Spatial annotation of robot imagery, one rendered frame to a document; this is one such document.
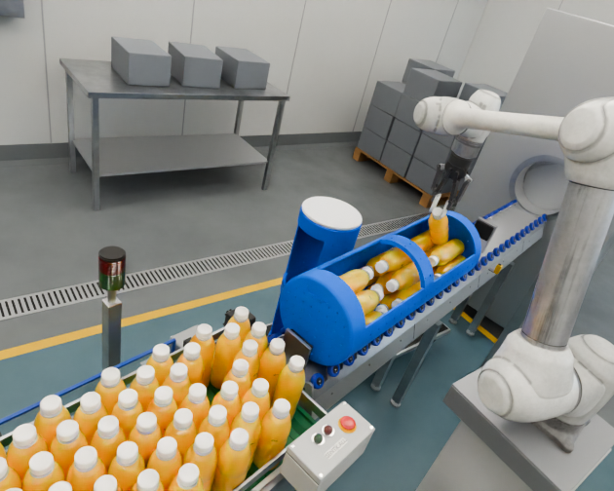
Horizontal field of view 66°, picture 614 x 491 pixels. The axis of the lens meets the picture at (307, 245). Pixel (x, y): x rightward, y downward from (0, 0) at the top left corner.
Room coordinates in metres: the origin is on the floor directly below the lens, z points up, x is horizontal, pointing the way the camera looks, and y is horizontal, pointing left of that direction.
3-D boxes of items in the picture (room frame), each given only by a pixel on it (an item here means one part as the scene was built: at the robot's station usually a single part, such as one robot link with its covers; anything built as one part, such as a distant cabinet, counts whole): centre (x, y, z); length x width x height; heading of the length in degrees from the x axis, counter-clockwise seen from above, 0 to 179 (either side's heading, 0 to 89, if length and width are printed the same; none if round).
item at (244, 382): (0.81, 0.08, 1.00); 0.07 x 0.07 x 0.19
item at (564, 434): (0.99, -0.79, 1.09); 0.22 x 0.18 x 0.06; 142
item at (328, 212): (1.88, -0.07, 1.03); 0.28 x 0.28 x 0.01
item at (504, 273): (2.65, -1.27, 0.31); 0.06 x 0.06 x 0.63; 55
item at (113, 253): (0.91, 0.46, 1.18); 0.06 x 0.06 x 0.16
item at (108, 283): (0.91, 0.46, 1.18); 0.06 x 0.06 x 0.05
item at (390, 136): (5.24, -0.95, 0.59); 1.20 x 0.80 x 1.19; 45
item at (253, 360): (0.88, 0.07, 1.00); 0.07 x 0.07 x 0.19
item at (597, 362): (0.97, -0.78, 1.23); 0.18 x 0.16 x 0.22; 119
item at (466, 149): (1.58, -0.42, 1.56); 0.09 x 0.09 x 0.06
